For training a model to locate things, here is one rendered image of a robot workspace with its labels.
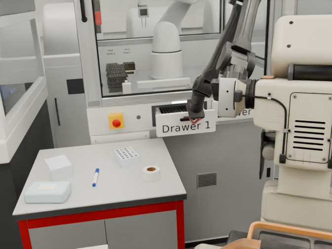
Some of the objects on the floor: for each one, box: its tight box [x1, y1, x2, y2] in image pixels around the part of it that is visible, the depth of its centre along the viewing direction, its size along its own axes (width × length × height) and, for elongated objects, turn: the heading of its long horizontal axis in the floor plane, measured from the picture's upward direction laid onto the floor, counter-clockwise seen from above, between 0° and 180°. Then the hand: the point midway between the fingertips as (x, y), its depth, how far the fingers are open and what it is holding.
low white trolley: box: [12, 138, 187, 249], centre depth 169 cm, size 58×62×76 cm
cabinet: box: [90, 120, 275, 249], centre depth 248 cm, size 95×103×80 cm
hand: (193, 119), depth 170 cm, fingers open, 3 cm apart
